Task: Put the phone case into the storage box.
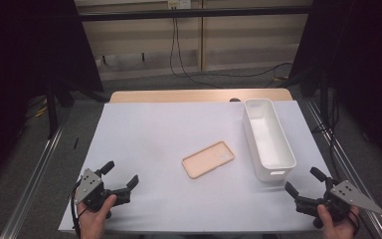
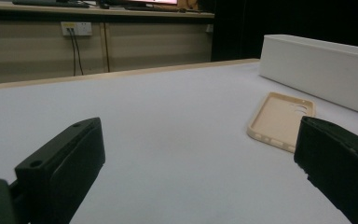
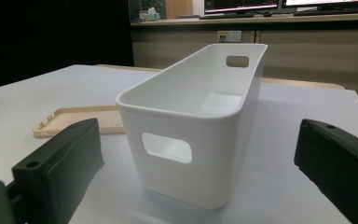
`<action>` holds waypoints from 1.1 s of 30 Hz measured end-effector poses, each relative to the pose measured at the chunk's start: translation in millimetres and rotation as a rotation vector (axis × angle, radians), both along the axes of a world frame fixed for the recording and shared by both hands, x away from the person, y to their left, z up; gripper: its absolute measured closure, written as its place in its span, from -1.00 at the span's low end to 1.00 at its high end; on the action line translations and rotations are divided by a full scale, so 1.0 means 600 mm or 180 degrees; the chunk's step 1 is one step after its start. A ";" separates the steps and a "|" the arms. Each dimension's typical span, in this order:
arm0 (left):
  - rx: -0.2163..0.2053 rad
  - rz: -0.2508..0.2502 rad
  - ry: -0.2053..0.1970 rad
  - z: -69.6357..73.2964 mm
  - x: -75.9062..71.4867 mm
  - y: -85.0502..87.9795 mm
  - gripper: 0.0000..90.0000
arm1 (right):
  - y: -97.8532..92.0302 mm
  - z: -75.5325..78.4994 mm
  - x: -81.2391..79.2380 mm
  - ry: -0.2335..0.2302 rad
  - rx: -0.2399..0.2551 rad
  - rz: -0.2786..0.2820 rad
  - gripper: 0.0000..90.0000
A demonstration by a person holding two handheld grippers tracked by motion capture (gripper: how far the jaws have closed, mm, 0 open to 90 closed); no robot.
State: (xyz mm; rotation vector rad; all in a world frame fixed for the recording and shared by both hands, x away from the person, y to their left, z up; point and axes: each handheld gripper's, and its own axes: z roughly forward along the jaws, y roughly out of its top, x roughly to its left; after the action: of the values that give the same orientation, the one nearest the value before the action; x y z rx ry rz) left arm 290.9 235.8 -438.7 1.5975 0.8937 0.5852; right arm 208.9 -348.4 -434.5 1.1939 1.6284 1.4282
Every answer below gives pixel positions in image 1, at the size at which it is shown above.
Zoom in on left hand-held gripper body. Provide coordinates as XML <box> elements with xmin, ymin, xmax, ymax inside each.
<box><xmin>74</xmin><ymin>168</ymin><xmax>117</xmax><ymax>213</ymax></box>

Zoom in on black metal stand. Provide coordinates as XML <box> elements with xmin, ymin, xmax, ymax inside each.
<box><xmin>317</xmin><ymin>71</ymin><xmax>333</xmax><ymax>133</ymax></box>
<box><xmin>44</xmin><ymin>78</ymin><xmax>62</xmax><ymax>140</ymax></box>

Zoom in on person's right hand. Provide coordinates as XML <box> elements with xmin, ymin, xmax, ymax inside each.
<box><xmin>316</xmin><ymin>203</ymin><xmax>361</xmax><ymax>239</ymax></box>

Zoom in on white wall socket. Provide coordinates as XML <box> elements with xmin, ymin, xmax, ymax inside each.
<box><xmin>167</xmin><ymin>0</ymin><xmax>192</xmax><ymax>10</ymax></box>

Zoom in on black curtain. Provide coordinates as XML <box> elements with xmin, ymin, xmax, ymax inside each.
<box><xmin>0</xmin><ymin>0</ymin><xmax>104</xmax><ymax>192</ymax></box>
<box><xmin>289</xmin><ymin>0</ymin><xmax>382</xmax><ymax>175</ymax></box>

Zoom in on black horizontal bar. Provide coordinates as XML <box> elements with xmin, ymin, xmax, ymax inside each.
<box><xmin>79</xmin><ymin>5</ymin><xmax>312</xmax><ymax>23</ymax></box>

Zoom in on beige phone case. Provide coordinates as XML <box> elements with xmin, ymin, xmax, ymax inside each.
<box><xmin>181</xmin><ymin>140</ymin><xmax>236</xmax><ymax>180</ymax></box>

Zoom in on black floor cables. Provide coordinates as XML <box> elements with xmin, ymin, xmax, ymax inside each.
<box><xmin>311</xmin><ymin>89</ymin><xmax>344</xmax><ymax>182</ymax></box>

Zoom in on white plastic storage box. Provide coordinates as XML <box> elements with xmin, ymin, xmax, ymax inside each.
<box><xmin>242</xmin><ymin>98</ymin><xmax>297</xmax><ymax>183</ymax></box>

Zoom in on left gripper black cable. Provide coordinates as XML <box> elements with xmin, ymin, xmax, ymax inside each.
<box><xmin>70</xmin><ymin>180</ymin><xmax>83</xmax><ymax>239</ymax></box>

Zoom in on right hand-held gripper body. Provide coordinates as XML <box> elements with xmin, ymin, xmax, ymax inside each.
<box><xmin>323</xmin><ymin>179</ymin><xmax>382</xmax><ymax>223</ymax></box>

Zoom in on person's left hand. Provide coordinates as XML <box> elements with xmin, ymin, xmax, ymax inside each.
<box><xmin>77</xmin><ymin>194</ymin><xmax>117</xmax><ymax>239</ymax></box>

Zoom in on black hanging cable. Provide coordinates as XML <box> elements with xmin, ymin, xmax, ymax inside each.
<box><xmin>174</xmin><ymin>18</ymin><xmax>294</xmax><ymax>81</ymax></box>
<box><xmin>169</xmin><ymin>18</ymin><xmax>225</xmax><ymax>90</ymax></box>

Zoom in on metal floor rail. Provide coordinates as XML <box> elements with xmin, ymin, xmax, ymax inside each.
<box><xmin>0</xmin><ymin>108</ymin><xmax>69</xmax><ymax>239</ymax></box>
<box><xmin>305</xmin><ymin>99</ymin><xmax>382</xmax><ymax>239</ymax></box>

